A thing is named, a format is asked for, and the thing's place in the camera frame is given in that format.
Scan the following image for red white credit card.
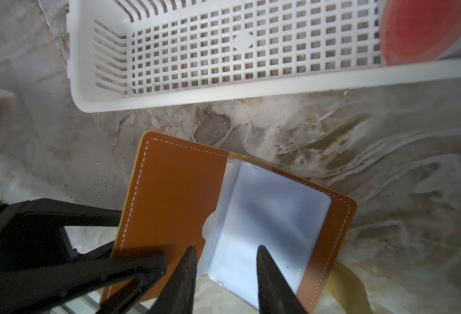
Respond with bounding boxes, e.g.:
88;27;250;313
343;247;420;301
378;0;461;66

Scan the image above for brown leather card holder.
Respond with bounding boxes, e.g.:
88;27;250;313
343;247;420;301
112;132;371;313

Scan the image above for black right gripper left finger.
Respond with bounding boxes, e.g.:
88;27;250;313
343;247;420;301
149;246;197;314

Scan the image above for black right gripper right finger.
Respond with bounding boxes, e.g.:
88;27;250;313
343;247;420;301
257;245;307;314

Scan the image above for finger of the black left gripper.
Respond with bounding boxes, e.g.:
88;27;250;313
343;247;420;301
0;199;166;313

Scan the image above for white plastic slotted basket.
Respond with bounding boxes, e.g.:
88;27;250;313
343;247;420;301
66;1;461;113

